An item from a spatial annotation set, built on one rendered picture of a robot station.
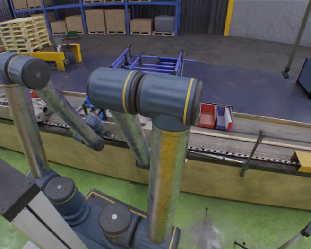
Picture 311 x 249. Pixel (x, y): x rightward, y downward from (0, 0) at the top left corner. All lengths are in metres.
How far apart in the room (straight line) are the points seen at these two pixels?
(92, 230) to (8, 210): 1.01
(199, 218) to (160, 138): 1.90
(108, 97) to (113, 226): 0.75
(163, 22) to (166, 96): 10.03
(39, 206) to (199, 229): 1.95
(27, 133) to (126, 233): 0.84
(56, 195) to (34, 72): 0.77
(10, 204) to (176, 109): 0.52
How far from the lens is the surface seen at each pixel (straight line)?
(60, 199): 1.32
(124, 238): 1.16
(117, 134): 1.99
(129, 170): 2.37
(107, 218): 1.16
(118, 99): 0.59
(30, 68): 0.95
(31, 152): 1.38
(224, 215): 2.52
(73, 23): 12.79
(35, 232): 0.73
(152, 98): 0.54
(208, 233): 2.38
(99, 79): 0.63
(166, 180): 0.71
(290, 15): 12.57
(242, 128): 2.48
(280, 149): 2.41
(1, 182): 0.68
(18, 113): 1.24
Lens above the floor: 2.17
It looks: 38 degrees down
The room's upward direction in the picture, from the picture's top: straight up
